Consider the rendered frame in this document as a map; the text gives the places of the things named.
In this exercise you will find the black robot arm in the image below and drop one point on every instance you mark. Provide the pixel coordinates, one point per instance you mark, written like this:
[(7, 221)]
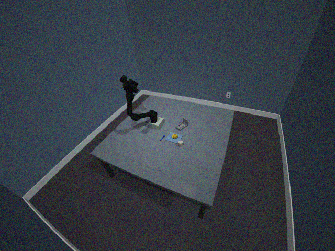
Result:
[(130, 88)]

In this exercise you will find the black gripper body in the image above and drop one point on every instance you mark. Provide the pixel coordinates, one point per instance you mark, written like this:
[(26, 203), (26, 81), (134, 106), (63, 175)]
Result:
[(124, 78)]

